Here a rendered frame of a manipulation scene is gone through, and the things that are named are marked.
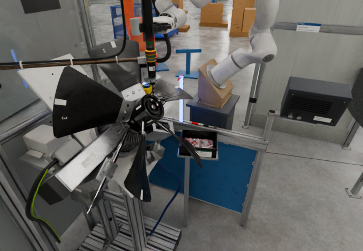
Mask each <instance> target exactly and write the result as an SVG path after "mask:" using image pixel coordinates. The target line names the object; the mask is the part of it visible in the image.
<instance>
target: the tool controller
mask: <svg viewBox="0 0 363 251"><path fill-rule="evenodd" d="M352 99H353V98H352V93H351V88H350V85H349V84H344V83H336V82H328V81H323V80H315V79H307V78H299V77H290V78H289V80H288V83H287V86H286V90H285V93H284V96H283V99H282V102H281V108H280V116H281V117H285V118H291V119H297V120H302V121H308V122H312V123H317V124H323V125H328V126H336V124H337V123H338V121H339V119H340V118H341V116H342V115H343V113H344V112H345V110H346V109H347V107H348V105H349V104H350V102H351V101H352Z"/></svg>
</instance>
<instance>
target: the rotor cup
mask: <svg viewBox="0 0 363 251"><path fill-rule="evenodd" d="M152 104H153V105H154V106H155V107H156V108H155V109H153V108H152V107H151V105H152ZM140 105H141V107H140V108H139V109H137V110H136V108H137V107H138V106H140ZM163 116H164V107H163V104H162V102H161V101H160V100H159V98H158V97H156V96H155V95H153V94H145V95H143V96H142V97H141V98H139V99H138V100H137V101H135V106H134V108H133V111H132V114H131V117H130V120H129V121H128V122H123V123H124V125H125V126H126V127H127V128H128V129H129V130H130V131H131V132H133V133H137V134H139V131H141V126H142V121H143V122H144V129H145V132H146V131H147V130H148V129H149V127H150V125H152V124H154V123H156V122H157V121H159V120H161V118H162V117H163ZM150 120H153V121H151V122H149V123H147V122H148V121H150Z"/></svg>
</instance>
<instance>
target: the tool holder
mask: <svg viewBox="0 0 363 251"><path fill-rule="evenodd" d="M137 59H138V64H139V67H140V68H143V77H144V80H145V81H146V82H150V83H154V82H158V81H160V75H158V74H156V77H155V78H149V75H148V74H147V63H146V61H145V58H140V57H137Z"/></svg>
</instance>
